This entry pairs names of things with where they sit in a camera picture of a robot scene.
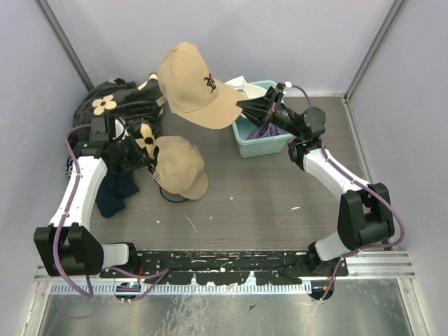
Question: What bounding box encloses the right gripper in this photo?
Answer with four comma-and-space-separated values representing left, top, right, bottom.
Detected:
234, 90, 303, 139

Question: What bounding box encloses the purple cap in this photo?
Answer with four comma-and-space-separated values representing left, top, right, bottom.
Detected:
248, 123, 282, 140

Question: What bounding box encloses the white cap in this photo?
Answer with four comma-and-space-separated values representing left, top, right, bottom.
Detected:
225, 76, 267, 102

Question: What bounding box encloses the black floral fleece blanket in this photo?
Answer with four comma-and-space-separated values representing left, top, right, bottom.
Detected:
73, 73, 163, 155

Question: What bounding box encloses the tan cap black logo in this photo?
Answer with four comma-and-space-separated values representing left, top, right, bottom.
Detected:
153, 136, 209, 200

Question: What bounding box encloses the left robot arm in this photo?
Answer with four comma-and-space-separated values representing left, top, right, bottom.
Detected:
34, 116, 150, 277

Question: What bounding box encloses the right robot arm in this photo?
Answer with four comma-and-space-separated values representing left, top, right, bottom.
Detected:
237, 83, 395, 276

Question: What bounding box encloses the navy jersey garment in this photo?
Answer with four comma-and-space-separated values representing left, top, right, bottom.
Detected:
64, 132, 140, 220

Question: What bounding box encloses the teal plastic bin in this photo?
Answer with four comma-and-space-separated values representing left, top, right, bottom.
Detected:
232, 80, 293, 158

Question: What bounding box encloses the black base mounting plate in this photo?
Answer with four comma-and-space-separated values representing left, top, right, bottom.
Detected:
120, 250, 348, 286

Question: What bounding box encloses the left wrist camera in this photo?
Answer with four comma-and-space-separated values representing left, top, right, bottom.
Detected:
113, 118, 130, 142

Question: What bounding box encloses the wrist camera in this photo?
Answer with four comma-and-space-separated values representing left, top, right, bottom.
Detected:
276, 81, 293, 95
113, 118, 130, 142

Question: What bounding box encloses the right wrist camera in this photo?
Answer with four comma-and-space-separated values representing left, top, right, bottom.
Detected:
276, 81, 293, 95

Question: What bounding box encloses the aluminium front rail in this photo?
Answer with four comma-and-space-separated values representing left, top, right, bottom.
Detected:
34, 251, 417, 281

